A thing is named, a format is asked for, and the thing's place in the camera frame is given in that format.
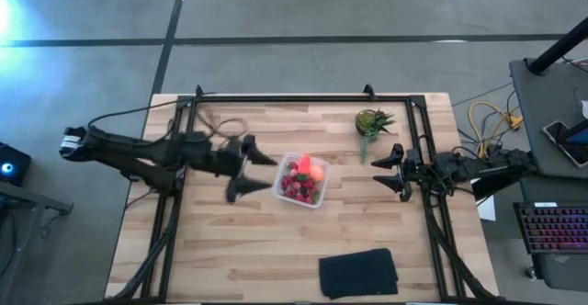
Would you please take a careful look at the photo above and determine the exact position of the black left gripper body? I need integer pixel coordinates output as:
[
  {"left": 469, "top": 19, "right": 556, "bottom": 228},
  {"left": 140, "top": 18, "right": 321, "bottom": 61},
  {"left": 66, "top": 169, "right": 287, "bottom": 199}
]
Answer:
[{"left": 210, "top": 135, "right": 252, "bottom": 203}]

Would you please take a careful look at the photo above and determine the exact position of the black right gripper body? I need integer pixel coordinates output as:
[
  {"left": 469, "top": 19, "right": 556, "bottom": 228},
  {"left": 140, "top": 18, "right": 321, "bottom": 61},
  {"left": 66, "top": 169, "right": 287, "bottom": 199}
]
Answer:
[{"left": 400, "top": 149, "right": 438, "bottom": 202}]

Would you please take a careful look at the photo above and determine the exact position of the clear plastic tupperware container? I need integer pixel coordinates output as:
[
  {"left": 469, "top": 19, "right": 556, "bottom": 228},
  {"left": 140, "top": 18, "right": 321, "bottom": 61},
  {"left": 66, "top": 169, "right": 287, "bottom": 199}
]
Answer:
[{"left": 272, "top": 151, "right": 332, "bottom": 210}]

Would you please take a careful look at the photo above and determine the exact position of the potted succulent plant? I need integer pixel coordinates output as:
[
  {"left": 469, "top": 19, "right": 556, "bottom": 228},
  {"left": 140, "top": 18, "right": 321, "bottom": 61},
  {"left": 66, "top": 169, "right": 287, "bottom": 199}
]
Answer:
[{"left": 354, "top": 107, "right": 397, "bottom": 165}]

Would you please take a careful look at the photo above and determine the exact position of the white paper sheet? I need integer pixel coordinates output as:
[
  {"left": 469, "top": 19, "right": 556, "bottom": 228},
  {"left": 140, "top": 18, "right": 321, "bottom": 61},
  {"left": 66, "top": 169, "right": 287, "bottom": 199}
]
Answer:
[{"left": 474, "top": 193, "right": 498, "bottom": 223}]

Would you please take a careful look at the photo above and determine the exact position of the dark blue folded cloth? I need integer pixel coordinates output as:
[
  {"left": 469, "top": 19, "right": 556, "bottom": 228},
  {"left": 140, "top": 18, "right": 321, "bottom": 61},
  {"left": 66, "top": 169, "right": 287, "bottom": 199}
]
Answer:
[{"left": 318, "top": 247, "right": 400, "bottom": 301}]

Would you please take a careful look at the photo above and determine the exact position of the grey desk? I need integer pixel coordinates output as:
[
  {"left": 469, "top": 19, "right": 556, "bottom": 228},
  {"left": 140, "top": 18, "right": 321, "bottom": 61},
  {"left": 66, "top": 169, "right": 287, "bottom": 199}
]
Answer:
[{"left": 508, "top": 58, "right": 588, "bottom": 180}]

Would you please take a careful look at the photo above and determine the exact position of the smartphone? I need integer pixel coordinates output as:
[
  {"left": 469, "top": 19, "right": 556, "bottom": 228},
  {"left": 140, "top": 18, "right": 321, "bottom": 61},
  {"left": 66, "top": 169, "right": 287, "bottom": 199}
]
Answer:
[{"left": 541, "top": 119, "right": 588, "bottom": 169}]

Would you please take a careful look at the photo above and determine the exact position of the backlit black keyboard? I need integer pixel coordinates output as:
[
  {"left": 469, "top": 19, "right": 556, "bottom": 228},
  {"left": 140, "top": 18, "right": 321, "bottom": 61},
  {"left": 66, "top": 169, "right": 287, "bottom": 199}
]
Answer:
[{"left": 513, "top": 200, "right": 588, "bottom": 256}]

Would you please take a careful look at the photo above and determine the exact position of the black pole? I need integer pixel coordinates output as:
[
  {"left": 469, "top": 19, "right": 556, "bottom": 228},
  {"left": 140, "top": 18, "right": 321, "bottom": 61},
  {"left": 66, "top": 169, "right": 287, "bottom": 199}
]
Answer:
[{"left": 526, "top": 17, "right": 588, "bottom": 76}]

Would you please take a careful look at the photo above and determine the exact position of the dark metal stand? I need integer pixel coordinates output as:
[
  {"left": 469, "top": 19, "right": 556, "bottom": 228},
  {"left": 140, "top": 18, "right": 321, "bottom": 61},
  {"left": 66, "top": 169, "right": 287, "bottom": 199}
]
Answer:
[{"left": 0, "top": 180, "right": 74, "bottom": 305}]

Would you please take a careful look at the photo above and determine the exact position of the black box with blue light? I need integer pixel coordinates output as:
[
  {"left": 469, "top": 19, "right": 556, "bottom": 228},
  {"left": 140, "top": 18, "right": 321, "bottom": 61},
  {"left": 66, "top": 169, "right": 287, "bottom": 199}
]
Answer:
[{"left": 0, "top": 141, "right": 33, "bottom": 187}]

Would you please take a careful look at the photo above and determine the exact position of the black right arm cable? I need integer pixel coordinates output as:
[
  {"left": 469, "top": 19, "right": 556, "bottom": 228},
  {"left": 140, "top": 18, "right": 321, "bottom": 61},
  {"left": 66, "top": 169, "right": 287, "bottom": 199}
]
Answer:
[{"left": 414, "top": 133, "right": 463, "bottom": 197}]

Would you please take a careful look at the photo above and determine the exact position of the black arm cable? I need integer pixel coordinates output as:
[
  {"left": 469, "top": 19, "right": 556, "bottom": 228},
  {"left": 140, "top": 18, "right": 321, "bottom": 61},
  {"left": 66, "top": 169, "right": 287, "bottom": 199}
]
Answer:
[
  {"left": 85, "top": 91, "right": 250, "bottom": 146},
  {"left": 414, "top": 133, "right": 463, "bottom": 197}
]

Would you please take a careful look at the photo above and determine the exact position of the black aluminium rig frame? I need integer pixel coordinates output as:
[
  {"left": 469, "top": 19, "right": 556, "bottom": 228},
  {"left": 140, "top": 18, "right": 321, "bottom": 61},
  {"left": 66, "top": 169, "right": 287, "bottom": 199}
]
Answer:
[{"left": 104, "top": 84, "right": 503, "bottom": 305}]

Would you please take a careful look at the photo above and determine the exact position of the yellow cable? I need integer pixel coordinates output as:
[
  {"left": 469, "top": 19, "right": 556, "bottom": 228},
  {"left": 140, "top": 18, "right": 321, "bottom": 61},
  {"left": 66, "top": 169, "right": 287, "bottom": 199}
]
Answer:
[{"left": 467, "top": 100, "right": 525, "bottom": 159}]

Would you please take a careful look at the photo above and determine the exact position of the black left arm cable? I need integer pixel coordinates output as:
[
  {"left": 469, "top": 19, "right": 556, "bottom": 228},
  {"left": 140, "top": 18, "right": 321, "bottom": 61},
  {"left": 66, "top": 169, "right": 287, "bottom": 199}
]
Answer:
[{"left": 85, "top": 91, "right": 250, "bottom": 146}]

